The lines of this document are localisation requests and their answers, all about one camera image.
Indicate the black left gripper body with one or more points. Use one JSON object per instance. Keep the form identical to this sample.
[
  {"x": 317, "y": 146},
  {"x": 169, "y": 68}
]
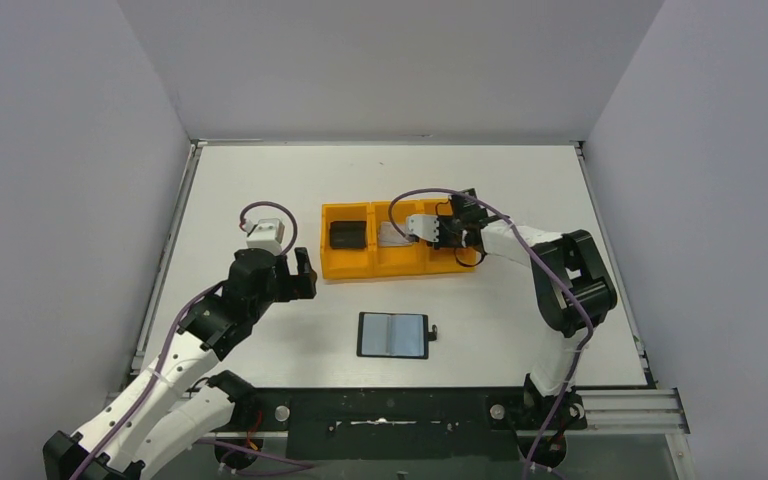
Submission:
[{"x": 289, "y": 279}]

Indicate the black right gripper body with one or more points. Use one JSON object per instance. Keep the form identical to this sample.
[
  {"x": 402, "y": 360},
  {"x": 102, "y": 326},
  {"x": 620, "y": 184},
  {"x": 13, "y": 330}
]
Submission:
[{"x": 449, "y": 232}]

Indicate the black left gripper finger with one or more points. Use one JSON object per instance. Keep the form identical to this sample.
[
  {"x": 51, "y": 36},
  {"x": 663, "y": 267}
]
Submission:
[
  {"x": 296, "y": 288},
  {"x": 304, "y": 266}
]

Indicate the black leather card holder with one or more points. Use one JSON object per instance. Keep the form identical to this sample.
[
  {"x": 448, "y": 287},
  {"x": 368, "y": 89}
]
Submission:
[{"x": 394, "y": 335}]

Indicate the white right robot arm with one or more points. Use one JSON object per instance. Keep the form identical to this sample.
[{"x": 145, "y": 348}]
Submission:
[{"x": 574, "y": 291}]

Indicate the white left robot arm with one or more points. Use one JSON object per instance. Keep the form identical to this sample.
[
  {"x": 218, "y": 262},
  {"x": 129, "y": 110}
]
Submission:
[{"x": 177, "y": 398}]

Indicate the silver patterned card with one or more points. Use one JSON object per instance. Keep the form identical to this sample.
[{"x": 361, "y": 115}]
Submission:
[{"x": 389, "y": 237}]

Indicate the black wallet in bin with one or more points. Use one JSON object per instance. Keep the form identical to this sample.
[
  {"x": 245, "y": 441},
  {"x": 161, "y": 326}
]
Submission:
[{"x": 347, "y": 235}]

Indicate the yellow three-compartment bin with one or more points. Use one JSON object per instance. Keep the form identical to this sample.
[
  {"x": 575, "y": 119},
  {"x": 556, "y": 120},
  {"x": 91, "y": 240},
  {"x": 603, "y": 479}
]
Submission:
[{"x": 377, "y": 262}]

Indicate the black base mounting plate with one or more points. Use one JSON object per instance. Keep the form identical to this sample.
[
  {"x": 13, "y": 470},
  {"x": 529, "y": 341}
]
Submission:
[{"x": 396, "y": 424}]

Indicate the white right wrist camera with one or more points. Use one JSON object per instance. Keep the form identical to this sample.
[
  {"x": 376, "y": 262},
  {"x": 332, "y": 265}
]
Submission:
[{"x": 424, "y": 227}]

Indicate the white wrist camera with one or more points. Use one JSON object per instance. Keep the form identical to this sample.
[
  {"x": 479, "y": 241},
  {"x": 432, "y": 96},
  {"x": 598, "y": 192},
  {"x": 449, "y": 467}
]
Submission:
[
  {"x": 424, "y": 227},
  {"x": 265, "y": 234}
]

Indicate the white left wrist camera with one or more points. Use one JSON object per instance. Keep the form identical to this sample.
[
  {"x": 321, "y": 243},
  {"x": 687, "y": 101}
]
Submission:
[{"x": 265, "y": 234}]

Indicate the aluminium left side rail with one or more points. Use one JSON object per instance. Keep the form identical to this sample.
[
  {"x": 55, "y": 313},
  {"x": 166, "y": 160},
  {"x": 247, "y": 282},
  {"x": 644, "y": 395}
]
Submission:
[{"x": 165, "y": 257}]

